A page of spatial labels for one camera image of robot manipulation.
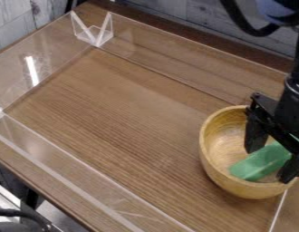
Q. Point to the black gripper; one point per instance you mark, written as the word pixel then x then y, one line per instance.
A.
pixel 275 119

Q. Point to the green rectangular block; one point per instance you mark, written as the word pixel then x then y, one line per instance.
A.
pixel 260 164

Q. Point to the brown wooden bowl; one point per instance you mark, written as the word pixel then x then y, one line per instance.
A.
pixel 222 149

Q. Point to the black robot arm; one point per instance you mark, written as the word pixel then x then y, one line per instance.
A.
pixel 282 13

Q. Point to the clear acrylic tray wall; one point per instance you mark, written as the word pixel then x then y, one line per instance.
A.
pixel 104 205

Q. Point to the clear acrylic corner bracket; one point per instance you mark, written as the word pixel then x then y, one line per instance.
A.
pixel 92 34

